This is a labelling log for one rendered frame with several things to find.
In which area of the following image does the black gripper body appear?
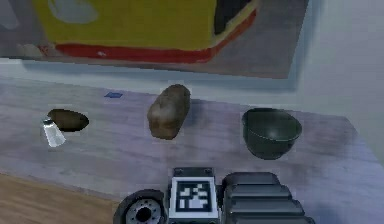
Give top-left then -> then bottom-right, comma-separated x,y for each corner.
113,188 -> 169,224

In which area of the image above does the brown bread loaf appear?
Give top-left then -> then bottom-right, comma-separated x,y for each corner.
146,83 -> 192,141

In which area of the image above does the silver salt shaker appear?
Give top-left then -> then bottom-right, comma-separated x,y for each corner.
40,118 -> 67,148

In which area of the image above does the dark green bowl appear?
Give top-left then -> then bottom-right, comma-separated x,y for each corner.
241,107 -> 303,161

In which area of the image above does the yellow red framed picture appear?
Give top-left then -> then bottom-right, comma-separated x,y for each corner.
0,0 -> 310,80

